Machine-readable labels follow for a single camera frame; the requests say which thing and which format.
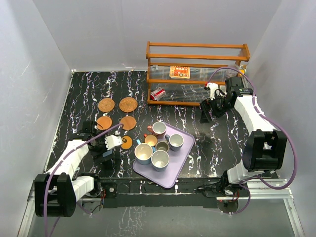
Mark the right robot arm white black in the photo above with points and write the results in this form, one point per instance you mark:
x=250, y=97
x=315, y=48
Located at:
x=265, y=147

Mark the orange snack packet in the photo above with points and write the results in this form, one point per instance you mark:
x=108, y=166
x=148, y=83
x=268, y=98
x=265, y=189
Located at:
x=179, y=72

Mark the orange face coaster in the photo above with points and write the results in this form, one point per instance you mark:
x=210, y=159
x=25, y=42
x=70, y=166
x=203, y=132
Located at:
x=127, y=142

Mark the blue face coaster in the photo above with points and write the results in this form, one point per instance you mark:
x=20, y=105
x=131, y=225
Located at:
x=107, y=153

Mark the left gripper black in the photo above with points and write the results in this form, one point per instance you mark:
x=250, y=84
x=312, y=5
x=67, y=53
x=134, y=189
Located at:
x=98, y=154

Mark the wooden shelf rack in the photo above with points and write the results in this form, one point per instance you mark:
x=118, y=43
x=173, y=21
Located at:
x=159, y=66

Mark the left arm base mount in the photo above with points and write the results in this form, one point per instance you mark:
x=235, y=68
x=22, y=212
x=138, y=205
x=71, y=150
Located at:
x=91, y=193

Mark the grey mug front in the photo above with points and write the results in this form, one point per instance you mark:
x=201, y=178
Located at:
x=160, y=160

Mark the wooden coaster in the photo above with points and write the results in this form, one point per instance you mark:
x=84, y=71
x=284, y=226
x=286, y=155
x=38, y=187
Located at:
x=128, y=122
x=104, y=123

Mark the woven rattan coaster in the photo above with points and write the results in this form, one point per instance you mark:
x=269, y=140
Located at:
x=106, y=105
x=128, y=104

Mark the small olive cup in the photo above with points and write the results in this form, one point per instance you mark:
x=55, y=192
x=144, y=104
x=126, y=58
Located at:
x=162, y=146

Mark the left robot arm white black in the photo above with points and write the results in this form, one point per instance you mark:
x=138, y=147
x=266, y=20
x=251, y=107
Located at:
x=57, y=191

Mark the red white can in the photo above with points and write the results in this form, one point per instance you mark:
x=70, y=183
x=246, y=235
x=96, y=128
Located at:
x=157, y=94

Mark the grey mug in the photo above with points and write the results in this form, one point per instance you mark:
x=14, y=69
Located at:
x=160, y=160
x=175, y=141

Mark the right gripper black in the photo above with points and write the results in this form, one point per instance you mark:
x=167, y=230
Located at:
x=207, y=105

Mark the large blue mug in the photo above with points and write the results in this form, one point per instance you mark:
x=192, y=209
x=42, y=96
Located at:
x=144, y=152

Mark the lavender plastic tray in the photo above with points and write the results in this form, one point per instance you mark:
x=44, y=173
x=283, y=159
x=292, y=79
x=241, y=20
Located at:
x=168, y=177

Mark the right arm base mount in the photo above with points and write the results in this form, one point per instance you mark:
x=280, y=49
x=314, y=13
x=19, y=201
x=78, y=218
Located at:
x=224, y=188

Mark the pink mug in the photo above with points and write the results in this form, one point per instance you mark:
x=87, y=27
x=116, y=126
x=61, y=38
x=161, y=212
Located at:
x=158, y=129

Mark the clear plastic cup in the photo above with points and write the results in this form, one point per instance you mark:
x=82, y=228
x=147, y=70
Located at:
x=231, y=73

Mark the small orange cup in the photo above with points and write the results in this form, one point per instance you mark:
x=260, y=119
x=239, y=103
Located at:
x=150, y=139

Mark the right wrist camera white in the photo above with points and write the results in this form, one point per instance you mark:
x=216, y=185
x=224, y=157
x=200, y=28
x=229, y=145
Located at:
x=211, y=87

